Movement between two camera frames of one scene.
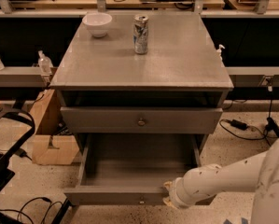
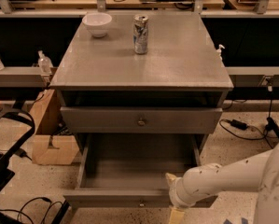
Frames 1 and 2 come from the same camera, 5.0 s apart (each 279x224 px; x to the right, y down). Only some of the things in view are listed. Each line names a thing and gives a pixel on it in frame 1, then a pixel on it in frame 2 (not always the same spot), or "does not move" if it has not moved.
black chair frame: (1, 171) does not move
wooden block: (48, 147) does not move
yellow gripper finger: (167, 201) to (175, 217)
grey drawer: (132, 169) does not move
